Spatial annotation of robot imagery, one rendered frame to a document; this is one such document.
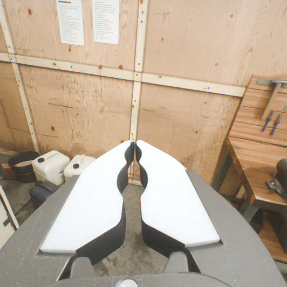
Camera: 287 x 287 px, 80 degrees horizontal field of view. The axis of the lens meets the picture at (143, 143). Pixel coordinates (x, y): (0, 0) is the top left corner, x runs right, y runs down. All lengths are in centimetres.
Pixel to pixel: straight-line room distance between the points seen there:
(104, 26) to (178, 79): 72
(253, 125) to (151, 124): 87
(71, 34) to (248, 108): 156
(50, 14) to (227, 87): 155
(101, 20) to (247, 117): 138
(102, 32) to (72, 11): 27
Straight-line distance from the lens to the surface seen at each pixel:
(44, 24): 194
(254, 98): 159
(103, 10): 167
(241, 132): 167
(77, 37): 177
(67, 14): 181
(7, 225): 136
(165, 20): 155
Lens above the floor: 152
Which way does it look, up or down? 31 degrees down
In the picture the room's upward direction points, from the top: 7 degrees clockwise
